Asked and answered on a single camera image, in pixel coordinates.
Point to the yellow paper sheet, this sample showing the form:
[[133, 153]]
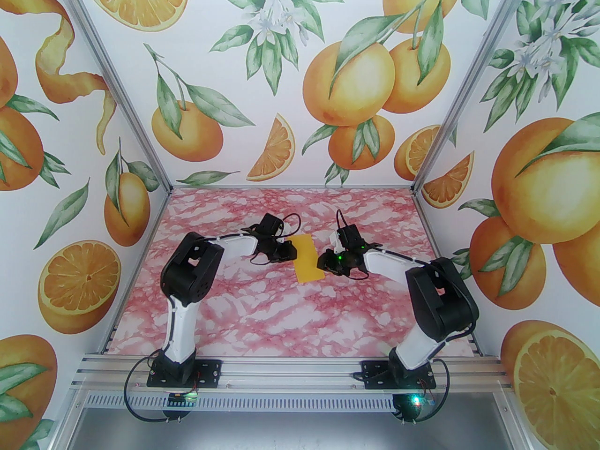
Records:
[[307, 260]]

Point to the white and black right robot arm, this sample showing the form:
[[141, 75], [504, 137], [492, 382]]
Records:
[[440, 298]]

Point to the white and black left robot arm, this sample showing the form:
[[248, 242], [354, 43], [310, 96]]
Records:
[[180, 317]]

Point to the perforated metal strip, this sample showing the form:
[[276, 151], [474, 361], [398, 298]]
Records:
[[290, 400]]

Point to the small circuit board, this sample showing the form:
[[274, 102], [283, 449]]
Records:
[[185, 399], [415, 400]]

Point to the grey metal shelf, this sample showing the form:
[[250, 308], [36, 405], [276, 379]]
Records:
[[290, 431]]

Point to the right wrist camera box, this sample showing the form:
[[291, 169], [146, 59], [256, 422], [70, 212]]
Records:
[[349, 237]]

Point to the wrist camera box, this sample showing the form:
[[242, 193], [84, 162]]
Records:
[[269, 224], [349, 237]]

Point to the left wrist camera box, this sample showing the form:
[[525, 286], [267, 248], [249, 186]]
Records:
[[269, 224]]

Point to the aluminium back rail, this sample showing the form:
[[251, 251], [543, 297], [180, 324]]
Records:
[[290, 187]]

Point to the aluminium side rail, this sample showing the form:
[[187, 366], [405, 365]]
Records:
[[110, 335], [431, 230]]

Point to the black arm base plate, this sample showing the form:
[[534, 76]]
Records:
[[208, 373], [372, 373]]

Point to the aluminium mounting rail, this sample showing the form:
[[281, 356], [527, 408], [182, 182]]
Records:
[[290, 373]]

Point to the aluminium frame post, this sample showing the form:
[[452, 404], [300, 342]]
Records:
[[119, 87], [466, 87]]

